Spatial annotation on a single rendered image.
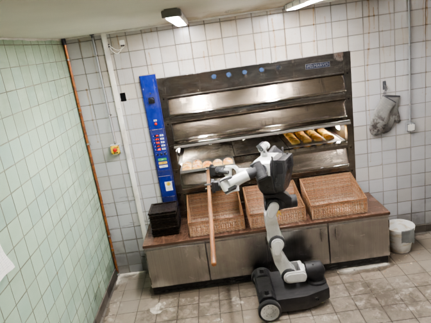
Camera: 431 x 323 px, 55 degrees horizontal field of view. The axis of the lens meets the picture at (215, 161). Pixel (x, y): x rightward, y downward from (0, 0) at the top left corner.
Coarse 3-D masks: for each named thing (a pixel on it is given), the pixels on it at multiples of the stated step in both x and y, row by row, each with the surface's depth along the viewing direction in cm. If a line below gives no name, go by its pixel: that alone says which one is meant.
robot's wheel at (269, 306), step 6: (270, 300) 354; (258, 306) 356; (264, 306) 352; (270, 306) 354; (276, 306) 352; (258, 312) 354; (264, 312) 356; (270, 312) 356; (276, 312) 356; (264, 318) 355; (270, 318) 357; (276, 318) 355
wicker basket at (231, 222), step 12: (204, 192) 441; (216, 192) 442; (192, 204) 441; (204, 204) 442; (216, 204) 442; (228, 204) 442; (240, 204) 416; (192, 216) 441; (204, 216) 442; (216, 216) 442; (228, 216) 438; (240, 216) 401; (192, 228) 402; (204, 228) 418; (216, 228) 414; (228, 228) 404; (240, 228) 405
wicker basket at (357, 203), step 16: (320, 176) 440; (336, 176) 440; (352, 176) 432; (304, 192) 421; (320, 192) 441; (336, 192) 441; (352, 192) 440; (320, 208) 401; (336, 208) 401; (352, 208) 414
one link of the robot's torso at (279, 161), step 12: (264, 156) 344; (276, 156) 340; (288, 156) 336; (264, 168) 333; (276, 168) 334; (288, 168) 348; (264, 180) 340; (276, 180) 337; (288, 180) 345; (264, 192) 348; (276, 192) 345
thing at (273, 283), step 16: (256, 272) 398; (272, 272) 400; (320, 272) 369; (256, 288) 389; (272, 288) 371; (288, 288) 371; (304, 288) 368; (320, 288) 365; (288, 304) 359; (304, 304) 360
